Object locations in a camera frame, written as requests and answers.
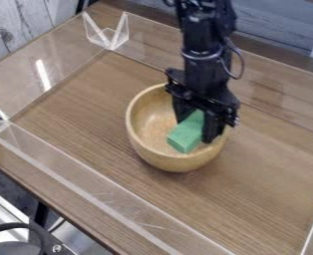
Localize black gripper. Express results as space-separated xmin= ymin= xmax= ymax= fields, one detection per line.
xmin=164 ymin=54 xmax=240 ymax=143

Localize green rectangular block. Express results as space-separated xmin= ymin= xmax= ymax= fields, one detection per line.
xmin=165 ymin=111 xmax=203 ymax=153

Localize light wooden bowl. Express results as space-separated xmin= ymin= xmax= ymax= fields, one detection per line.
xmin=125 ymin=84 xmax=231 ymax=172

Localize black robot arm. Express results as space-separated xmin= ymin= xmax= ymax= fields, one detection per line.
xmin=163 ymin=0 xmax=240 ymax=143

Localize clear acrylic tray walls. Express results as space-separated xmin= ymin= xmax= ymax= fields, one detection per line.
xmin=0 ymin=7 xmax=313 ymax=255

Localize black table leg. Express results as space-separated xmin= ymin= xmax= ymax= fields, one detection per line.
xmin=34 ymin=202 xmax=49 ymax=227

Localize black metal bracket with bolt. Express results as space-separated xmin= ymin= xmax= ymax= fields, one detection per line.
xmin=28 ymin=222 xmax=77 ymax=255

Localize black cable lower left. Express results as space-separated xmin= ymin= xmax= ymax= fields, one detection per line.
xmin=0 ymin=222 xmax=46 ymax=255

